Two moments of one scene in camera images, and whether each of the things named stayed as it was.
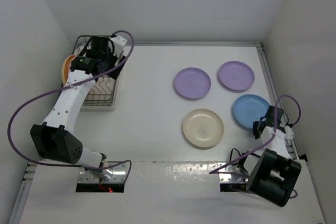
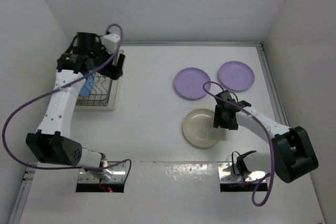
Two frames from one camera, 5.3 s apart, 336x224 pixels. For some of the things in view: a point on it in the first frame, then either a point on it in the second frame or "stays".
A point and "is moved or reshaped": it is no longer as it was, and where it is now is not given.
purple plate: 192,83 stays
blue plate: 249,108 is moved or reshaped
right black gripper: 255,132 -> 218,121
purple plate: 236,75 stays
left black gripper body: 110,60 stays
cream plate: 203,127 stays
